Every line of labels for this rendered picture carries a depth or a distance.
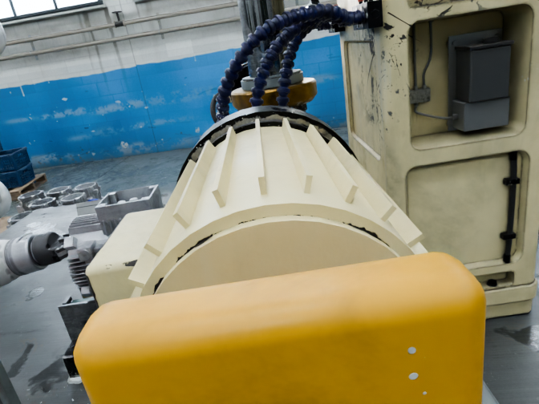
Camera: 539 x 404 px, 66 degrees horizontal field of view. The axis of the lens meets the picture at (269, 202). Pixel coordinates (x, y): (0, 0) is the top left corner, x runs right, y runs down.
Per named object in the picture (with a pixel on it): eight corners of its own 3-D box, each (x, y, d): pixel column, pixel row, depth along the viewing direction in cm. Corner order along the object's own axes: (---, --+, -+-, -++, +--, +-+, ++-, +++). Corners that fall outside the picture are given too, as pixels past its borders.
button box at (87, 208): (145, 212, 124) (143, 194, 124) (137, 212, 117) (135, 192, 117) (89, 220, 124) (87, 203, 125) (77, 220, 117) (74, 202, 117)
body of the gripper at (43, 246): (24, 244, 93) (62, 234, 93) (42, 228, 101) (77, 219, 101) (40, 272, 96) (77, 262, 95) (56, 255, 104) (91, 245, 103)
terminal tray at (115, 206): (165, 211, 102) (158, 183, 100) (156, 229, 92) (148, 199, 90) (117, 219, 102) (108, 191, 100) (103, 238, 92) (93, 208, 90)
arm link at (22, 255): (19, 232, 102) (42, 225, 101) (37, 263, 105) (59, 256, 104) (-3, 249, 93) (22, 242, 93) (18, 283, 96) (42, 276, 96)
